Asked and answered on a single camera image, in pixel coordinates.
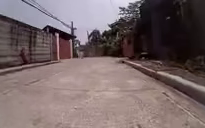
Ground grey concrete road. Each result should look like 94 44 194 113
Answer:
0 55 205 128

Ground low concrete kerb strip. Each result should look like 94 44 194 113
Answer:
0 59 61 79

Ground utility pole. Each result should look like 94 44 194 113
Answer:
69 20 77 58

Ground grey concrete kerb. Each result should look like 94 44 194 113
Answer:
120 58 205 111

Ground dark leafy tree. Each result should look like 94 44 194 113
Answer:
86 29 103 46

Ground building with red gate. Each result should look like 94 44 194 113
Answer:
42 24 77 62

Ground overhead wires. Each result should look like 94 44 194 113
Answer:
21 0 73 29

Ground dirt verge with debris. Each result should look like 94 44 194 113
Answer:
131 58 205 90

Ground grey block wall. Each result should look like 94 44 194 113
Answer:
0 13 54 71

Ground red wall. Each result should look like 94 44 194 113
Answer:
120 33 136 59

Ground dark mass of trees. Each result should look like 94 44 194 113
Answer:
101 0 205 65

